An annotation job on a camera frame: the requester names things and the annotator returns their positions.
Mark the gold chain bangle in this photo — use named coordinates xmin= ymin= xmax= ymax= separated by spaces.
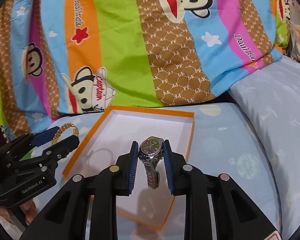
xmin=51 ymin=123 xmax=80 ymax=159

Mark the silver wristwatch dark dial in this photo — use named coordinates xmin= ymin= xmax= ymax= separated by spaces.
xmin=138 ymin=136 xmax=164 ymax=189

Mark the left hand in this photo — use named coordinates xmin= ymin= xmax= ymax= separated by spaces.
xmin=0 ymin=199 xmax=38 ymax=225

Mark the light blue planet blanket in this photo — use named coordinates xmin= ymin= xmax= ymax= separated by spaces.
xmin=27 ymin=102 xmax=283 ymax=240

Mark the orange cardboard tray box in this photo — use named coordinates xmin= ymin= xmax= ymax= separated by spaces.
xmin=61 ymin=105 xmax=195 ymax=231

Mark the colourful monkey cartoon quilt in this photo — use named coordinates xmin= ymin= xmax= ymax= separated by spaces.
xmin=0 ymin=0 xmax=290 ymax=139

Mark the pale blue pillow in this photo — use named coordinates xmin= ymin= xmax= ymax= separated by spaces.
xmin=229 ymin=56 xmax=300 ymax=239

